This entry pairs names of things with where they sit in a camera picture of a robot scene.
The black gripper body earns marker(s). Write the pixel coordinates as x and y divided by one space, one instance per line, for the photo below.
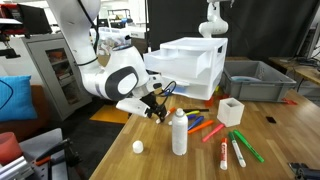
154 106

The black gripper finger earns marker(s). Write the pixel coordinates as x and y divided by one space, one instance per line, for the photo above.
163 114
158 117

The orange capped white marker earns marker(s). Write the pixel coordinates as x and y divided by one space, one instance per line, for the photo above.
170 111

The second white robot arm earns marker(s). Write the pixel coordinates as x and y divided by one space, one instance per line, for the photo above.
214 25

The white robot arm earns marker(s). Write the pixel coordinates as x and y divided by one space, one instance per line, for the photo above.
124 79

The black marker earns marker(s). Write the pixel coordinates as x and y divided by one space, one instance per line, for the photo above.
200 110

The yellow marker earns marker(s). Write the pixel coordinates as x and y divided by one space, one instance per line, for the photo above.
192 112

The blue marker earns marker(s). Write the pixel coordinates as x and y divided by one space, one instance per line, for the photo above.
196 122

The pink marker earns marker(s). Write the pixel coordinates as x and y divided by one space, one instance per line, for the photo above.
214 131

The red expo marker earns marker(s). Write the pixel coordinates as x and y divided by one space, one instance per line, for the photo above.
223 157

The green capped white marker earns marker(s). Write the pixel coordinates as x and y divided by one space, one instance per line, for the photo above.
237 150

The white spray bottle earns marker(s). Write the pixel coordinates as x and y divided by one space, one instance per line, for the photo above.
179 132

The white bottle cap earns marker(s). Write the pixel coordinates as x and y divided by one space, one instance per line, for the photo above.
138 147

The red orange toy block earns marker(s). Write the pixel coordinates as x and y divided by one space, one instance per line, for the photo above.
210 102

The white plastic drawer unit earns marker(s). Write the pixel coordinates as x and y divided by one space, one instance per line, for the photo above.
195 64

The white square cup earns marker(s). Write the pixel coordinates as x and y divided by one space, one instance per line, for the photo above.
230 112

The grey metal cabinet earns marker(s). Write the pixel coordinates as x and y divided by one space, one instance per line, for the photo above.
60 76

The grey plastic crate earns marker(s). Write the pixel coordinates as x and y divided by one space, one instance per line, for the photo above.
254 81

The small black square object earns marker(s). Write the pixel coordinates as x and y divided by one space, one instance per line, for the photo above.
270 119

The blue cushion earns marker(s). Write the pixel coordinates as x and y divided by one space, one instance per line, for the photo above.
16 98

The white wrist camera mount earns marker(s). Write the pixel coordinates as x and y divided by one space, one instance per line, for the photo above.
134 106

